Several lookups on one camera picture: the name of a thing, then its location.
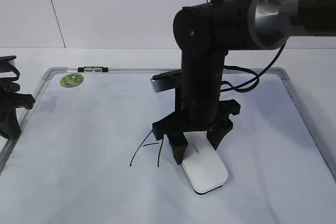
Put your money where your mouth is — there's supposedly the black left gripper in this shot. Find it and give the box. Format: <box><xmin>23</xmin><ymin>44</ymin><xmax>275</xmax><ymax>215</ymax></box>
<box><xmin>1</xmin><ymin>77</ymin><xmax>35</xmax><ymax>139</ymax></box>

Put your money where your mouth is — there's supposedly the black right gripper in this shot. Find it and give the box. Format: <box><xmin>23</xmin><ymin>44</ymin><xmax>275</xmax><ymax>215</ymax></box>
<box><xmin>152</xmin><ymin>100</ymin><xmax>240</xmax><ymax>164</ymax></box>

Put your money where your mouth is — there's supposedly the white eraser with black felt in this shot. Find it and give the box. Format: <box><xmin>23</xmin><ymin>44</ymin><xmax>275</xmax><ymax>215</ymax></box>
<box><xmin>181</xmin><ymin>132</ymin><xmax>228</xmax><ymax>195</ymax></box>

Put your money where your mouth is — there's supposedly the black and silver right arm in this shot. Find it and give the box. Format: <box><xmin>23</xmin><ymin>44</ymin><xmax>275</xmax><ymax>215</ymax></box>
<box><xmin>152</xmin><ymin>0</ymin><xmax>335</xmax><ymax>164</ymax></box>

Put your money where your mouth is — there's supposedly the round green magnet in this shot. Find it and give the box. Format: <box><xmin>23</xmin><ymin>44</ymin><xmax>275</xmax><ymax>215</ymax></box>
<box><xmin>60</xmin><ymin>73</ymin><xmax>84</xmax><ymax>88</ymax></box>

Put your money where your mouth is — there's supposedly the black and clear board clip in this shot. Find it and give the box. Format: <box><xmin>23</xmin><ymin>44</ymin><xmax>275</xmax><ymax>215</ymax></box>
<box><xmin>77</xmin><ymin>67</ymin><xmax>109</xmax><ymax>73</ymax></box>

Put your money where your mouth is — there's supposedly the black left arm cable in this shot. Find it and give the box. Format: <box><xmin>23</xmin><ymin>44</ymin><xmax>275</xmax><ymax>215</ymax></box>
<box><xmin>0</xmin><ymin>63</ymin><xmax>21</xmax><ymax>86</ymax></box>

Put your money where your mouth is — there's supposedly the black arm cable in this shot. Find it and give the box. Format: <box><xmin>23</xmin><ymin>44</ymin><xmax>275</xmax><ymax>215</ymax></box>
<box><xmin>0</xmin><ymin>63</ymin><xmax>21</xmax><ymax>86</ymax></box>
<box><xmin>194</xmin><ymin>0</ymin><xmax>288</xmax><ymax>93</ymax></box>

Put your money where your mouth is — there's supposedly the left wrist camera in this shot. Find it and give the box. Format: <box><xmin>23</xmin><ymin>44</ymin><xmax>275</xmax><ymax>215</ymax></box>
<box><xmin>0</xmin><ymin>56</ymin><xmax>16</xmax><ymax>73</ymax></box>

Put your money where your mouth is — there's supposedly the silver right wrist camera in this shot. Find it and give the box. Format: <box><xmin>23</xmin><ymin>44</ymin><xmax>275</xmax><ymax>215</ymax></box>
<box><xmin>151</xmin><ymin>69</ymin><xmax>182</xmax><ymax>93</ymax></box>

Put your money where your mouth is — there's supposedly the white board with aluminium frame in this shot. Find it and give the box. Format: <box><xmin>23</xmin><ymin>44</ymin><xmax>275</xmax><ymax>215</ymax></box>
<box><xmin>1</xmin><ymin>72</ymin><xmax>335</xmax><ymax>223</ymax></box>

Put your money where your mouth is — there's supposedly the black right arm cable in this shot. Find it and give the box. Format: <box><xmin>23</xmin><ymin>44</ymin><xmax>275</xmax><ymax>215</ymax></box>
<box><xmin>194</xmin><ymin>0</ymin><xmax>288</xmax><ymax>93</ymax></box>

